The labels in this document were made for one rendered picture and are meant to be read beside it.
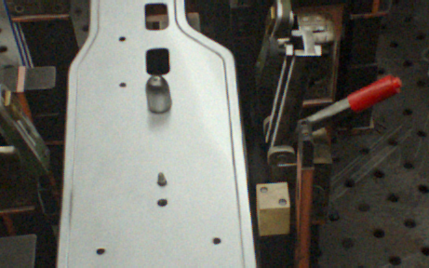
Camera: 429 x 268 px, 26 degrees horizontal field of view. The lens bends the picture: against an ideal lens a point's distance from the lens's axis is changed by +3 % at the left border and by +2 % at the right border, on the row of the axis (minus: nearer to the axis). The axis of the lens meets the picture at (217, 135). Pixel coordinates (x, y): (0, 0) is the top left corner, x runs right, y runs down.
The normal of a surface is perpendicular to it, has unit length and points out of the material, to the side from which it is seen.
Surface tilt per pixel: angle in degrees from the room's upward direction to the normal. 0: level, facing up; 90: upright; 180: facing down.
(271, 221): 90
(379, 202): 0
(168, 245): 0
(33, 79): 0
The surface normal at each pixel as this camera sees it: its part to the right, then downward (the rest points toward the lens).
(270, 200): -0.04, -0.64
